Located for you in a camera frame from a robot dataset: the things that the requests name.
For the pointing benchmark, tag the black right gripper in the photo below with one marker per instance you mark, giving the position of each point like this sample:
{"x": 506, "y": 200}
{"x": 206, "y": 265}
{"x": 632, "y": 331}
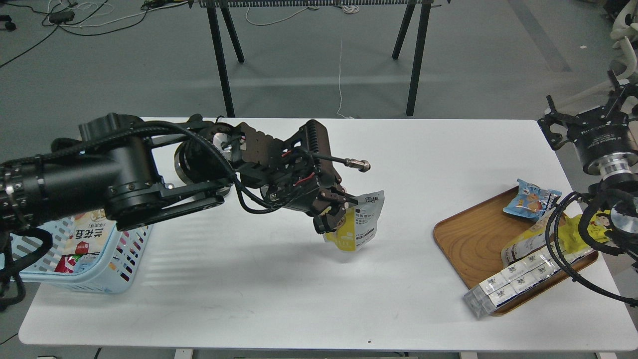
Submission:
{"x": 598, "y": 139}

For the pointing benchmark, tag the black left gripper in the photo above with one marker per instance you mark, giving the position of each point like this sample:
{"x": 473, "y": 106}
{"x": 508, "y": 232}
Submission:
{"x": 296, "y": 173}

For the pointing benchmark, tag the yellow white snack pouch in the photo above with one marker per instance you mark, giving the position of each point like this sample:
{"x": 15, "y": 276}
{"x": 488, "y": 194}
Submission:
{"x": 360, "y": 223}

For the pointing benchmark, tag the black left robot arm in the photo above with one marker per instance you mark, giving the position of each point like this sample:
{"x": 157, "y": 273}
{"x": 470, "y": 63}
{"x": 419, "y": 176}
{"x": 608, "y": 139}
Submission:
{"x": 144, "y": 172}

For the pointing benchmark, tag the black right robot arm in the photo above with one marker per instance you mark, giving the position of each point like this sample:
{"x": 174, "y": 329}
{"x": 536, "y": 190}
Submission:
{"x": 616, "y": 192}

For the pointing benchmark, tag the blue cookie snack bag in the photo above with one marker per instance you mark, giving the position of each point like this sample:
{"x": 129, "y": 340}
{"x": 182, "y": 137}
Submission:
{"x": 532, "y": 201}

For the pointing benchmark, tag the yellow cartoon snack bag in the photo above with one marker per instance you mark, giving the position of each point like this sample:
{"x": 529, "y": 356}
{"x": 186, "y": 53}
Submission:
{"x": 569, "y": 237}

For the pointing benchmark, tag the white pouch snack bag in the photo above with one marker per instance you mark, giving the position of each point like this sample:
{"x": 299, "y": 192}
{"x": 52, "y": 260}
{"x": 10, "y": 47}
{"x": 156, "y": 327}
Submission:
{"x": 526, "y": 242}

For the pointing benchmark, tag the white boxed snack multipack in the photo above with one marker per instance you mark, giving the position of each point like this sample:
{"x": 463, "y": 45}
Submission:
{"x": 515, "y": 285}

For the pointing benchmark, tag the light blue plastic basket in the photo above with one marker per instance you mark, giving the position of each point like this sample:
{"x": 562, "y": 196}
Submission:
{"x": 112, "y": 273}

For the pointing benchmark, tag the white red snack bag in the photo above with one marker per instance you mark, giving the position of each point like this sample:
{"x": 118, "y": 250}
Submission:
{"x": 82, "y": 246}

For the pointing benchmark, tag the black barcode scanner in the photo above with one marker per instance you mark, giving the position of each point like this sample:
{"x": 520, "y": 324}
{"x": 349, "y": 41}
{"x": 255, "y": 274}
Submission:
{"x": 194, "y": 164}

